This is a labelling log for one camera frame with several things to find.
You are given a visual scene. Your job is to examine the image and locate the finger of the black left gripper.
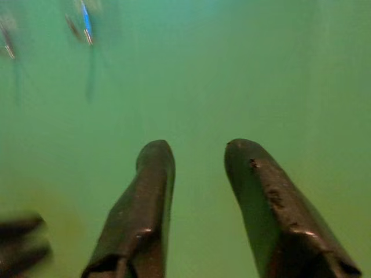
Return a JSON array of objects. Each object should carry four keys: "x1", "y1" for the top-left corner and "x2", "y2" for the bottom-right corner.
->
[
  {"x1": 0, "y1": 242, "x2": 53, "y2": 278},
  {"x1": 0, "y1": 215, "x2": 46, "y2": 243}
]

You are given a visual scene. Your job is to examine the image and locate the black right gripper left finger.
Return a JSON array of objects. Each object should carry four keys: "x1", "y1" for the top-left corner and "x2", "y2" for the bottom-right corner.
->
[{"x1": 82, "y1": 140, "x2": 176, "y2": 278}]

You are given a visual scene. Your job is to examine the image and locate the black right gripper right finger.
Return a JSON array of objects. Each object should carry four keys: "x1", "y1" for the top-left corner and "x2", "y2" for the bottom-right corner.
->
[{"x1": 224, "y1": 138, "x2": 362, "y2": 278}]

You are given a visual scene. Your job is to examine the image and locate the blue key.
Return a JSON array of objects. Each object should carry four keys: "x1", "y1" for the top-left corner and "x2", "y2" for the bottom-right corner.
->
[{"x1": 80, "y1": 1, "x2": 95, "y2": 46}]

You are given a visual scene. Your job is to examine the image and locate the green wall board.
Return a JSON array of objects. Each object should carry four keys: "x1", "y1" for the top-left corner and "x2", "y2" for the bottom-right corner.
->
[{"x1": 0, "y1": 0, "x2": 371, "y2": 278}]

